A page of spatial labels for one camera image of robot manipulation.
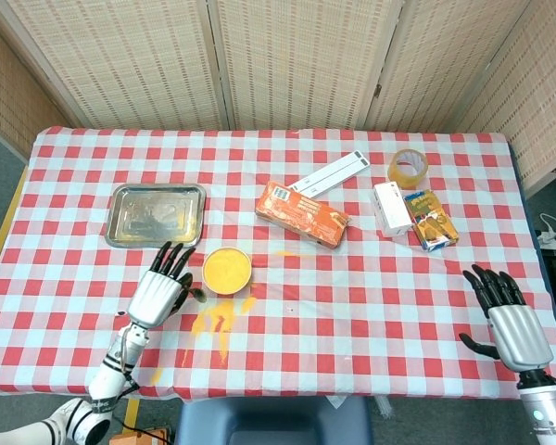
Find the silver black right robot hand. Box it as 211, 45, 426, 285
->
458, 263, 554, 374

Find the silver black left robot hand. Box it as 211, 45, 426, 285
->
126, 240, 196, 331

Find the yellow powder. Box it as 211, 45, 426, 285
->
180, 295, 259, 367

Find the yellow bowl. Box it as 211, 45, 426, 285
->
201, 247, 254, 297

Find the rectangular steel tray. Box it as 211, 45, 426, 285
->
104, 183, 208, 249

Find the white power strip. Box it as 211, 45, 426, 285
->
537, 211, 556, 247

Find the colourful crayon box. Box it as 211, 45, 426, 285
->
402, 188, 461, 253

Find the orange device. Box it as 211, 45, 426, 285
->
108, 428, 172, 445

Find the red white checked tablecloth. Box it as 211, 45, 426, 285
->
0, 125, 556, 401

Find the orange cardboard carton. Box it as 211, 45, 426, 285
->
254, 180, 352, 250

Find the dark blue chair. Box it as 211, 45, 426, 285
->
174, 394, 374, 445

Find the small white cardboard box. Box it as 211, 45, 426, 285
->
373, 181, 414, 238

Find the clear yellowish tape roll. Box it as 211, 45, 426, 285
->
387, 148, 429, 190

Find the long flat white box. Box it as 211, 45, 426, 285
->
287, 148, 363, 192
298, 157, 371, 197

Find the woven folding screen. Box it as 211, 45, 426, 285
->
0, 0, 556, 198

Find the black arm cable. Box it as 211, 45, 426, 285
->
113, 370, 143, 435

